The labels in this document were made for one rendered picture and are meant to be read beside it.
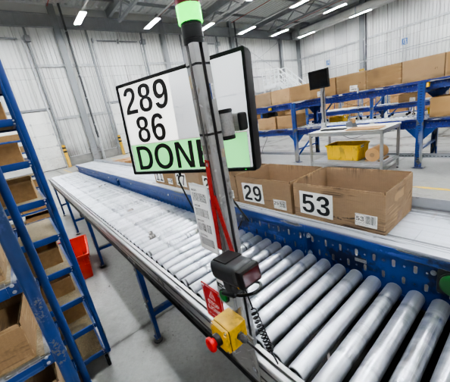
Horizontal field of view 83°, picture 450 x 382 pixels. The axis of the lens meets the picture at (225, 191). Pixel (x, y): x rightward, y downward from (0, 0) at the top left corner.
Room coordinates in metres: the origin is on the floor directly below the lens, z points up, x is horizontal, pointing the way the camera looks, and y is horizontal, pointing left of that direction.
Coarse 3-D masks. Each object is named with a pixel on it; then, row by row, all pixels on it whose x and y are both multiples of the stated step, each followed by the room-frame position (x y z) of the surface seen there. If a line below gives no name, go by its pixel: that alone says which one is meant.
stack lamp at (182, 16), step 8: (176, 0) 0.59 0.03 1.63; (184, 0) 0.58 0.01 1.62; (192, 0) 0.58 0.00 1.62; (176, 8) 0.59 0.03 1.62; (184, 8) 0.58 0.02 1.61; (192, 8) 0.58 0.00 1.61; (200, 8) 0.59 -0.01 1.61; (184, 16) 0.58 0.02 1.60; (192, 16) 0.58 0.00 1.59; (200, 16) 0.59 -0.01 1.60
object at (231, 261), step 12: (228, 252) 0.55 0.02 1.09; (216, 264) 0.52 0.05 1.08; (228, 264) 0.50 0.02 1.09; (240, 264) 0.49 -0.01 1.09; (252, 264) 0.48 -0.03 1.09; (216, 276) 0.52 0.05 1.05; (228, 276) 0.48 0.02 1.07; (240, 276) 0.46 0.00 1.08; (252, 276) 0.47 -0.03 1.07; (228, 288) 0.52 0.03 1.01; (240, 288) 0.46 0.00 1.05
